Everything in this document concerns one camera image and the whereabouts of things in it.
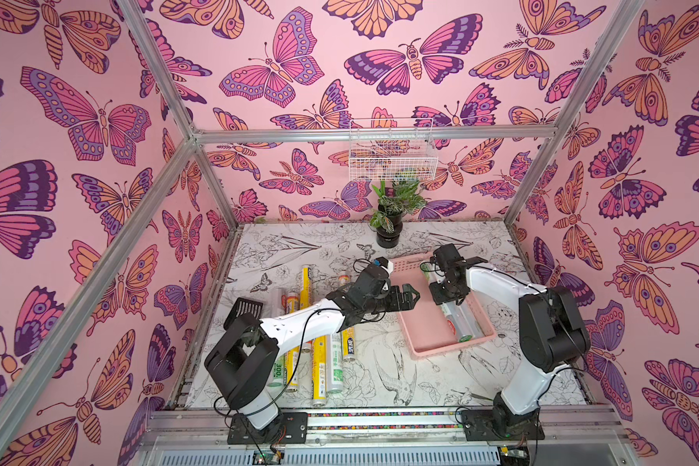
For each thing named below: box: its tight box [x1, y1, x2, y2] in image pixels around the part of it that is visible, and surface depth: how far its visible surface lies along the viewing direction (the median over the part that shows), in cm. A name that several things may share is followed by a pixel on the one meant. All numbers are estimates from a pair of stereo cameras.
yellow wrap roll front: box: [310, 334, 331, 407], surface depth 82 cm
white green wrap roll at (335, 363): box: [326, 332, 345, 394], surface depth 83 cm
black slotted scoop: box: [223, 297, 264, 332], surface depth 96 cm
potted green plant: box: [368, 180, 428, 249], surface depth 97 cm
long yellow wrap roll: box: [299, 266, 312, 310], surface depth 101 cm
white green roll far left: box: [267, 351, 288, 388], surface depth 81 cm
